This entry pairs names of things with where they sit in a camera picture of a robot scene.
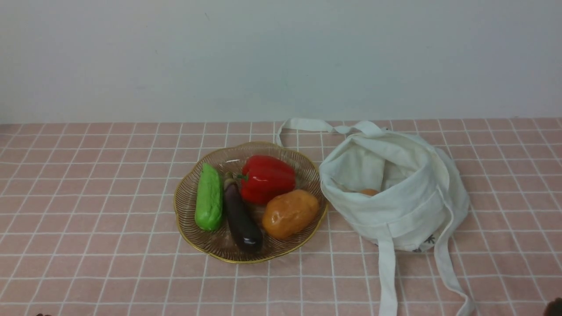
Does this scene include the dark purple eggplant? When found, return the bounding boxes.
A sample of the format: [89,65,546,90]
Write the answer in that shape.
[223,172,263,253]

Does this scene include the white cloth bag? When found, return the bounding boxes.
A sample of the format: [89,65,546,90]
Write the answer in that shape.
[276,118,475,316]

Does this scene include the red bell pepper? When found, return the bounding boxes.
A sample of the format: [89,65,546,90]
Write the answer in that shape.
[237,155,296,205]

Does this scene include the brown potato on plate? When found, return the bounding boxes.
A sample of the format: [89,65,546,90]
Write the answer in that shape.
[262,189,320,239]

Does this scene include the green gourd vegetable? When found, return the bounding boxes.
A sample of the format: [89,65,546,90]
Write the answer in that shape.
[195,163,223,231]

